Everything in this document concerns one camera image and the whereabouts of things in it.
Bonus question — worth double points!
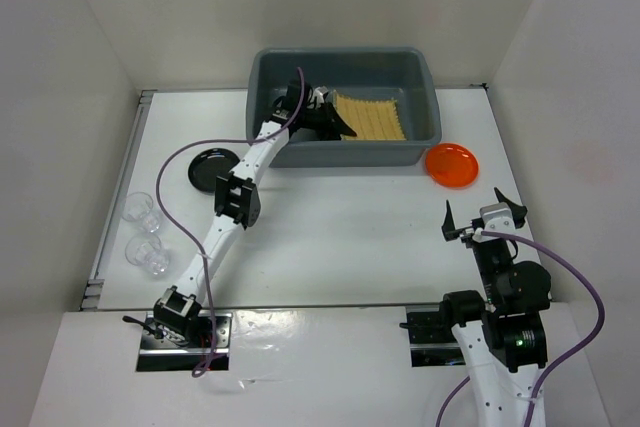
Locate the orange plastic plate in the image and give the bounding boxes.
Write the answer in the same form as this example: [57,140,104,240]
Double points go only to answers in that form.
[424,143,479,189]

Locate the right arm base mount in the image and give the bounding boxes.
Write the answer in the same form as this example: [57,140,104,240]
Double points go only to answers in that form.
[399,304,465,368]

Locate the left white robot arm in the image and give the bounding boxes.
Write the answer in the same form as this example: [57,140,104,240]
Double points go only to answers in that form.
[153,75,356,348]

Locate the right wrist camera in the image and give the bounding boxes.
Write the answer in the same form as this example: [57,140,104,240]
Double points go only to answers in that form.
[472,202,516,242]

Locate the woven bamboo mat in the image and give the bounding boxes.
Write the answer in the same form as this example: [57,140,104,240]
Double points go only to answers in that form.
[334,91,406,141]

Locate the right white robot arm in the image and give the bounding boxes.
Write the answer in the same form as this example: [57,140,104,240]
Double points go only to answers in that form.
[438,191,551,426]

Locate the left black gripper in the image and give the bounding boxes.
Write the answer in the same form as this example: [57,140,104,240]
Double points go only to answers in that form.
[298,101,355,142]

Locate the clear plastic cup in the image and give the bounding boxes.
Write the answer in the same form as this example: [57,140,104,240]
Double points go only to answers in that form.
[125,232,170,276]
[122,192,162,233]

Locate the black plate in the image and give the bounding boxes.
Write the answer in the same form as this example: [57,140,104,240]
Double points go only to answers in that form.
[187,148,239,195]

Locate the grey plastic bin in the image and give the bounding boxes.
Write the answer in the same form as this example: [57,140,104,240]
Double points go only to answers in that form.
[246,47,442,168]

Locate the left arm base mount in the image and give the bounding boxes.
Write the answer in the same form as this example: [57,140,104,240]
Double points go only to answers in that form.
[122,312,233,373]

